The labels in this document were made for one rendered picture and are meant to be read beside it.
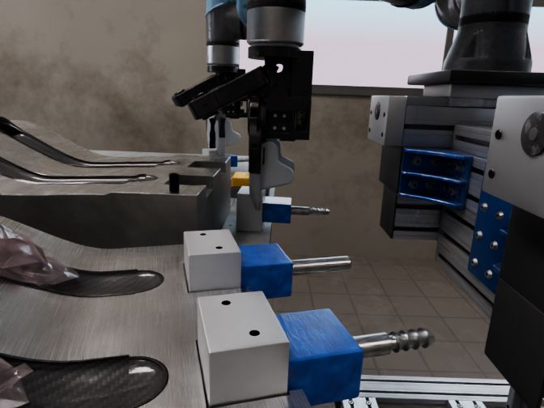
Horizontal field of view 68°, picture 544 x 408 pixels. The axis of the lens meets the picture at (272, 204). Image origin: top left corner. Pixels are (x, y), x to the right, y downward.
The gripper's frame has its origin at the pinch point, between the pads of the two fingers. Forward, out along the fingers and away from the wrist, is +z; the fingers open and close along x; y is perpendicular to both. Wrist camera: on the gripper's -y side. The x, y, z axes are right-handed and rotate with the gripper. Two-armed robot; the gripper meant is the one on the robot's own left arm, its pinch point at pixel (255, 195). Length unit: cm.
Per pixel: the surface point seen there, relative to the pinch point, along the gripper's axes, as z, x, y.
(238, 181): 1.6, 16.9, -5.0
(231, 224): 4.6, 0.1, -3.4
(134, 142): 16, 182, -92
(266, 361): -2.7, -41.1, 4.9
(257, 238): 4.6, -5.2, 1.0
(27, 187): -3.7, -16.3, -22.7
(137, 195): -4.1, -18.9, -9.7
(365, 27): -53, 188, 39
